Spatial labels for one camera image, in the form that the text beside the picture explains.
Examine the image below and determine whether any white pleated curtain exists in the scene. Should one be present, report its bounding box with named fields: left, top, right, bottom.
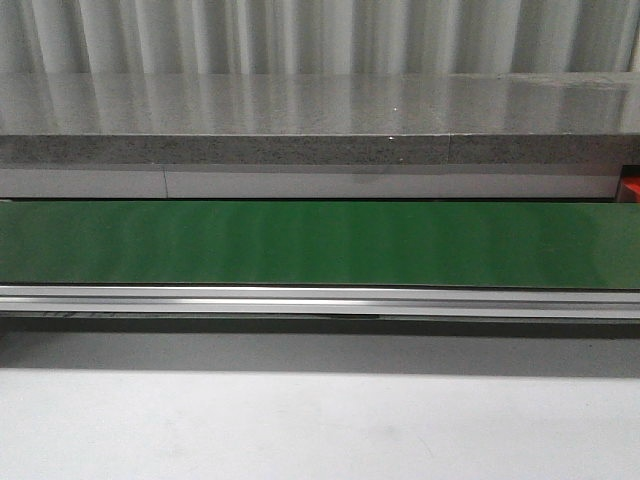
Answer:
left=1, top=0, right=639, bottom=75

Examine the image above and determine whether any aluminium conveyor frame rail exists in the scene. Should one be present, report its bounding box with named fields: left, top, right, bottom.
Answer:
left=1, top=285, right=639, bottom=321

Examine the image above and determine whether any grey stone counter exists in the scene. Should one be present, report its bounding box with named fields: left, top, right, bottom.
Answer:
left=0, top=72, right=640, bottom=200

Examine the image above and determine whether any red box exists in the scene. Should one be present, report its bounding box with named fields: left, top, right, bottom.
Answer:
left=617, top=175, right=640, bottom=203

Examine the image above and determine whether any green conveyor belt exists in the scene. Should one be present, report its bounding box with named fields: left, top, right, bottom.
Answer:
left=1, top=200, right=639, bottom=289

